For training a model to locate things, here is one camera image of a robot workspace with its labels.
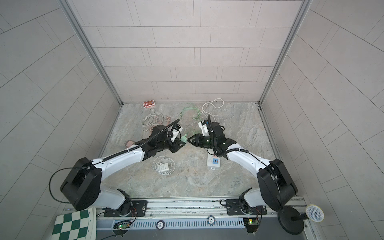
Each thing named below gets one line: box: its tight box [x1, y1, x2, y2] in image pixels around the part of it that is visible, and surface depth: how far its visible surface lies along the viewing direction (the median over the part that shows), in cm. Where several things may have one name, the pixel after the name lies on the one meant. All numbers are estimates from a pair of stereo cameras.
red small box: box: [142, 99, 156, 109], surface depth 117 cm
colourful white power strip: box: [207, 153, 221, 168], surface depth 86 cm
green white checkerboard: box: [51, 206, 97, 240], surface depth 67 cm
